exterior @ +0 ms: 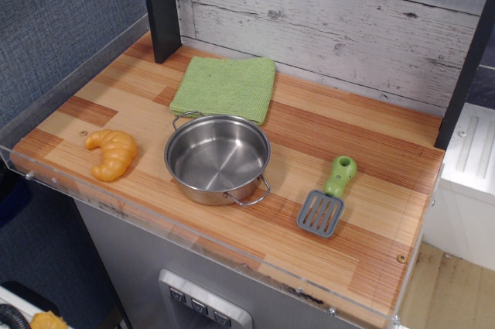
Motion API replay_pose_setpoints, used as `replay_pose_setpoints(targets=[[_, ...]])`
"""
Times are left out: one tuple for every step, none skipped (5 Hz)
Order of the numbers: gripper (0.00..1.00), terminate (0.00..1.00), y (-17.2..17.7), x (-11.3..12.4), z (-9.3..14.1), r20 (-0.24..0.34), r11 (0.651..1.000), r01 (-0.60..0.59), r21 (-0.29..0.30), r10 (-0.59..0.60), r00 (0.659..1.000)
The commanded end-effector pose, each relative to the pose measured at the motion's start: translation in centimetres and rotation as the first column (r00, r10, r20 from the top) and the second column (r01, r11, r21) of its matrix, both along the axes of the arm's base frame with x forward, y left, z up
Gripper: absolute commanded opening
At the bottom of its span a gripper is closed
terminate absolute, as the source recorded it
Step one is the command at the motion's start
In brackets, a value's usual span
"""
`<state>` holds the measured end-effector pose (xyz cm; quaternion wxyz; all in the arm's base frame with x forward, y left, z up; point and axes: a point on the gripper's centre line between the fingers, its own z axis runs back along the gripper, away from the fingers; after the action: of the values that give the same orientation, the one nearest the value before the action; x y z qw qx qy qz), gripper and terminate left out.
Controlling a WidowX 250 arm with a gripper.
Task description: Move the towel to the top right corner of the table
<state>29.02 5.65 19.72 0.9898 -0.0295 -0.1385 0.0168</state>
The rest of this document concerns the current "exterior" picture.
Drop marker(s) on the green towel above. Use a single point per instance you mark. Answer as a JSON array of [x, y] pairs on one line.
[[226, 87]]

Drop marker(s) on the orange plastic croissant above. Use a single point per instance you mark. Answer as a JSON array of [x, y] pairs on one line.
[[118, 151]]

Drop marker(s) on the stainless steel pot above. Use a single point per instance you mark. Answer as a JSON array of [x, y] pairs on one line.
[[218, 159]]

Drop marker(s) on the green grey toy spatula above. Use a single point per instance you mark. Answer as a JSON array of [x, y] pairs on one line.
[[322, 209]]

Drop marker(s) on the white aluminium side block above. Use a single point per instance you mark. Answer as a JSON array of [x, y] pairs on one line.
[[469, 159]]

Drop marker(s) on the silver button control panel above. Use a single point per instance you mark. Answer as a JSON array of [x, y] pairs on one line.
[[191, 306]]

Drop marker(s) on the yellow black object bottom left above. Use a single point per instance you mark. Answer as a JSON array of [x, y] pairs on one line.
[[12, 318]]

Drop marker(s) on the clear acrylic table guard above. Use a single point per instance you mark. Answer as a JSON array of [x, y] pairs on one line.
[[255, 257]]

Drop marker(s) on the black left vertical post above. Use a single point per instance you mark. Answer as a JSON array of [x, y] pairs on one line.
[[164, 27]]

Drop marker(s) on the black vertical post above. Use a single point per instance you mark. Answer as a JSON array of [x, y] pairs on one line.
[[468, 72], [164, 27]]

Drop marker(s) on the black right vertical post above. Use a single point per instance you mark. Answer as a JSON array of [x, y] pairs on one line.
[[468, 72]]

